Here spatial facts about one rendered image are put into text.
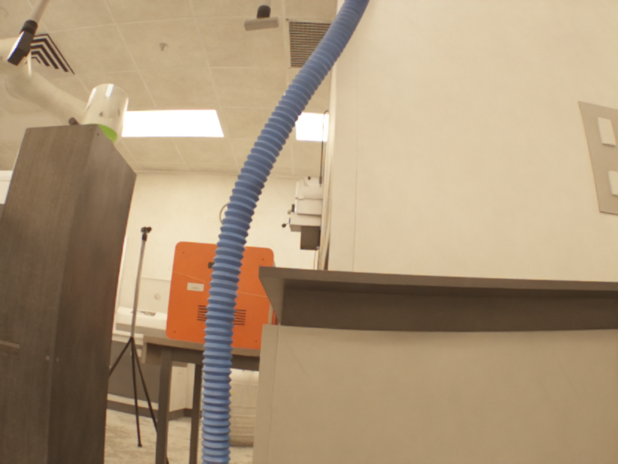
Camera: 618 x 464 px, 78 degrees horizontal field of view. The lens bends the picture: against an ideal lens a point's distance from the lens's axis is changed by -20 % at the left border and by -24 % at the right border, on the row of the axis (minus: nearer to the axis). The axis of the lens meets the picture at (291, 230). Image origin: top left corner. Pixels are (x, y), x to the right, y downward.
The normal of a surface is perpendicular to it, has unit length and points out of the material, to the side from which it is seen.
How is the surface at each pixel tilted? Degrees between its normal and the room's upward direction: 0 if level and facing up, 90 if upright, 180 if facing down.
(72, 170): 90
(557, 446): 90
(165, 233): 90
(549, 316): 90
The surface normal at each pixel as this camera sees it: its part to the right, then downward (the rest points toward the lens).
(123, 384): -0.03, -0.30
